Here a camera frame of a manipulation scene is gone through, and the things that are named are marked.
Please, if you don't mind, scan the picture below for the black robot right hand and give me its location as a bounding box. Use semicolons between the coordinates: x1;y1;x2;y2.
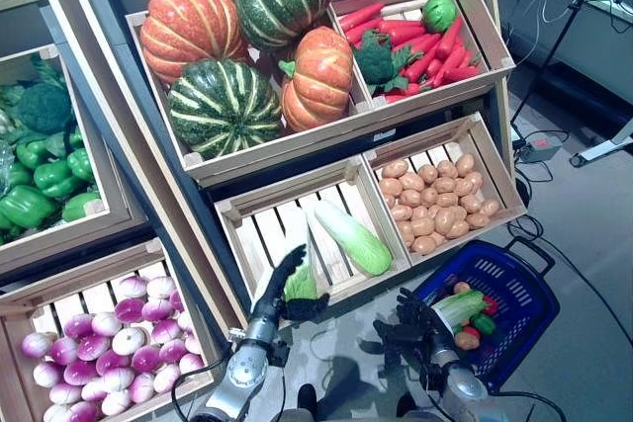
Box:
372;288;447;367

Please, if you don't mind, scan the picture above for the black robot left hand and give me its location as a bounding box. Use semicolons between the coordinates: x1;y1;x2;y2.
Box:
251;243;331;330

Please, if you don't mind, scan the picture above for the small napa cabbage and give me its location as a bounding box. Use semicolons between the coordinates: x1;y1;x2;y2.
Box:
283;207;320;302

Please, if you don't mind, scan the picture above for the blue plastic shopping basket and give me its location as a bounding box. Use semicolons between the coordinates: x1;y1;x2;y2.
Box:
410;239;562;392

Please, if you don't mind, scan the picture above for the napa cabbage with pale stalk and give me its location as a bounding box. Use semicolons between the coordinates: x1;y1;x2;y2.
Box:
430;289;489;335

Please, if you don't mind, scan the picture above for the wooden cabbage crate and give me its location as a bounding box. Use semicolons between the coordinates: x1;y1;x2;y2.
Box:
214;156;412;330

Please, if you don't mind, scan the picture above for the small green bell pepper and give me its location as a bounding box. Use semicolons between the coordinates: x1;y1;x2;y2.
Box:
469;312;497;336

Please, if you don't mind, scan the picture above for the large napa cabbage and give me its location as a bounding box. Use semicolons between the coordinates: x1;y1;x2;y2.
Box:
314;199;395;278

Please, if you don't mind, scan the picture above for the wooden pumpkin crate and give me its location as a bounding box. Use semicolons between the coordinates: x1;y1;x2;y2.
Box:
125;0;383;187

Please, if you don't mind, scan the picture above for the wooden potato crate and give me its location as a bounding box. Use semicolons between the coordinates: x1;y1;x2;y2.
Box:
361;112;528;268

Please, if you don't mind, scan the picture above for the wooden pepper crate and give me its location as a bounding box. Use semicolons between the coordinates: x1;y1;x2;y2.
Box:
0;43;112;246

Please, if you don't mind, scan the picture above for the flat green striped pumpkin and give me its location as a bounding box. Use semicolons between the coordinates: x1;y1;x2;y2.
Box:
167;58;284;161

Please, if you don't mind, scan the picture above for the orange pumpkin with green stem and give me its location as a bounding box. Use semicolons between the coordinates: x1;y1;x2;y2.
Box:
277;26;355;134

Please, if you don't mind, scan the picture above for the grey power box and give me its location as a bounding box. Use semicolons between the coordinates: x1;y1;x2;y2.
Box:
520;136;564;163

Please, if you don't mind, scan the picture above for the red carrot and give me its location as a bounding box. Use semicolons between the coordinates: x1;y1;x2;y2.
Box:
404;41;442;84
441;64;482;86
338;1;387;33
378;19;427;45
433;43;469;88
344;17;385;45
434;16;464;62
382;82;422;104
391;32;442;55

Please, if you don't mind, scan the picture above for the wooden turnip crate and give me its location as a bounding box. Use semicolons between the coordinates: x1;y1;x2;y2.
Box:
0;237;234;422

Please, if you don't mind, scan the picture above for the small dark green broccoli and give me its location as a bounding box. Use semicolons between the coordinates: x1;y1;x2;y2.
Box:
352;29;398;86

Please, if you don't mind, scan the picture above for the white desk leg with caster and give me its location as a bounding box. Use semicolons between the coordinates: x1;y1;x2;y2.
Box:
568;88;633;169

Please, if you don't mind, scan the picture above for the large orange pumpkin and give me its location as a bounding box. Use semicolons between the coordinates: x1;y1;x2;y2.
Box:
139;0;249;87

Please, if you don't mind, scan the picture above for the large dark green broccoli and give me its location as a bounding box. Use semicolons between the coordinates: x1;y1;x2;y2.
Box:
17;81;74;135

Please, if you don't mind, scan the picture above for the pile of red carrots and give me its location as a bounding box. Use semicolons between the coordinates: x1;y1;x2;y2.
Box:
327;0;516;112

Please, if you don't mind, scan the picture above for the green leafy vegetable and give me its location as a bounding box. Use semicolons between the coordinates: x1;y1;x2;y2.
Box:
29;53;68;92

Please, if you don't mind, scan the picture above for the round green cabbage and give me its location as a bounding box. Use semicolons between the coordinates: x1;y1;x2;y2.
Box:
420;0;458;35

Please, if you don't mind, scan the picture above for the black tripod pole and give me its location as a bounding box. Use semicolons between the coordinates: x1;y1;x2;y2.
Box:
510;0;614;127

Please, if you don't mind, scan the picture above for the white desk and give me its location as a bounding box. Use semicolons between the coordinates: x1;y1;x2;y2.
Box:
494;0;633;93

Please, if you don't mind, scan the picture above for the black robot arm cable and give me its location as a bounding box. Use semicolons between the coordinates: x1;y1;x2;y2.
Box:
169;356;231;422

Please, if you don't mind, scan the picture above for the black basket handle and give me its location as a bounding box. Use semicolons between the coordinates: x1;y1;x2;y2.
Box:
503;237;557;276

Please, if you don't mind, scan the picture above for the black floor cable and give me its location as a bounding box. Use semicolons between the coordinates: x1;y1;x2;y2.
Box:
507;217;633;347

